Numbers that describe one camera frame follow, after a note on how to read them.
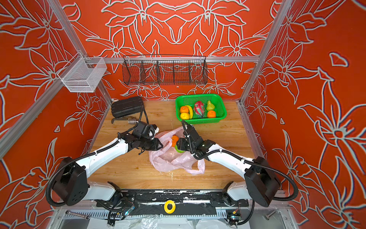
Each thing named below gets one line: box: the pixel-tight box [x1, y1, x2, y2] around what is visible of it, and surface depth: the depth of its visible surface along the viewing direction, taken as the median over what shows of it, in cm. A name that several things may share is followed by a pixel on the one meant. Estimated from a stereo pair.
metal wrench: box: [65, 209, 91, 220], surface depth 71 cm
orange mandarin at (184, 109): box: [180, 105, 190, 114], surface depth 111 cm
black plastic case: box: [111, 96, 144, 118], surface depth 109 cm
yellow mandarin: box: [180, 112, 190, 120], surface depth 103 cm
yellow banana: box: [184, 104, 194, 120], surface depth 110 cm
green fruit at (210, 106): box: [206, 100, 215, 111], surface depth 109 cm
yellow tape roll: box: [163, 199, 176, 215], surface depth 71 cm
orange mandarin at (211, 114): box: [207, 110, 216, 119], surface depth 107 cm
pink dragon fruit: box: [193, 100, 205, 119], surface depth 106 cm
